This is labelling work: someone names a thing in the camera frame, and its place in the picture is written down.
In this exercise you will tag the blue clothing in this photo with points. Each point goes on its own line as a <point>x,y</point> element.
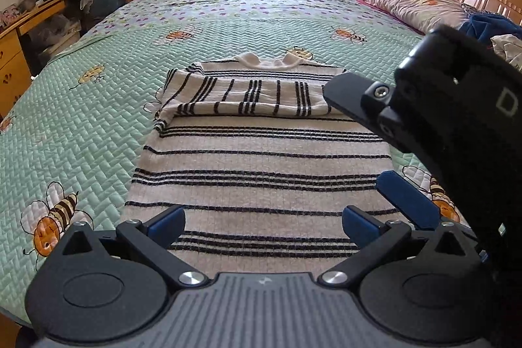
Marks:
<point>485,24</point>

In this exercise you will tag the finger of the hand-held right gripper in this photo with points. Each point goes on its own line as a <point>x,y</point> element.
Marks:
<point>346,91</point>
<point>408,201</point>

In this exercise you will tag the wooden desk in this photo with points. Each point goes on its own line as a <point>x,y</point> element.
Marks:
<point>40,11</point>

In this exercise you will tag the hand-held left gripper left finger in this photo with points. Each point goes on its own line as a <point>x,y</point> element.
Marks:
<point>167,226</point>

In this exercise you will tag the green quilted bee bedspread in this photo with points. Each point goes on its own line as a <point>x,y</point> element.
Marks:
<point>81,119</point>

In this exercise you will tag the white floral cloth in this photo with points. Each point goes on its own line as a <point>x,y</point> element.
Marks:
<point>507,46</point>

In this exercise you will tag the pink floral pillow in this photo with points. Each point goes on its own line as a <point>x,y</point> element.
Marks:
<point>412,1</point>

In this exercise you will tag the white black-striped sweater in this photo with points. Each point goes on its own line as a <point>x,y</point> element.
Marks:
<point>261,164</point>

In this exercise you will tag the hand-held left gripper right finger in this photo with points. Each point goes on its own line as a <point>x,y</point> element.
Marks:
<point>361,227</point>

